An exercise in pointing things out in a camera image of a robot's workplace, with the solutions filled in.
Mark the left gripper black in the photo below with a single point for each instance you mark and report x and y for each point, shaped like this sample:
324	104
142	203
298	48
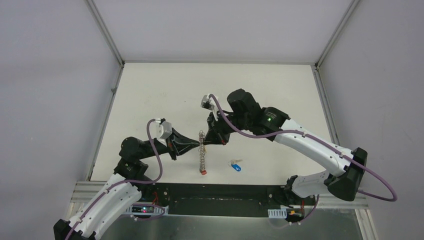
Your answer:
173	143

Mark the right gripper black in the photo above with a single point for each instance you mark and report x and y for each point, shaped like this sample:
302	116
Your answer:
212	136

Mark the metal disc with key rings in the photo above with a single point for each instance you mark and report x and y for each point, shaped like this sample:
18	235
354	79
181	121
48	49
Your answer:
201	151

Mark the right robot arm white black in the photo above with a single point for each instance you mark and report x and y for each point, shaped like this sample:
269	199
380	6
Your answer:
343	173

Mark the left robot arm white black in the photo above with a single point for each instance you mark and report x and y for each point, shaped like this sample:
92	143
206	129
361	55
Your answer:
125	186

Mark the blue key tag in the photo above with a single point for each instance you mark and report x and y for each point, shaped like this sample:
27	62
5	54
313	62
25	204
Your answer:
236	167

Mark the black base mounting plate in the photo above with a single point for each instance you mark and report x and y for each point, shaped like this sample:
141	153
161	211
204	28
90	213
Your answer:
223	200

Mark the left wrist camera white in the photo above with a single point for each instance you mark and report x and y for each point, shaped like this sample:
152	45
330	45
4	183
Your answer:
163	130

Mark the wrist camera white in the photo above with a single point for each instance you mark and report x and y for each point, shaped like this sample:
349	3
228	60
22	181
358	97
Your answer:
163	130
210	104

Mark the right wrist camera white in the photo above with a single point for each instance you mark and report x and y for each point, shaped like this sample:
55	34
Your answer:
210	104

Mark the aluminium frame rail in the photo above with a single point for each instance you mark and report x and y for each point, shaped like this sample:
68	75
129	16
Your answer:
84	191

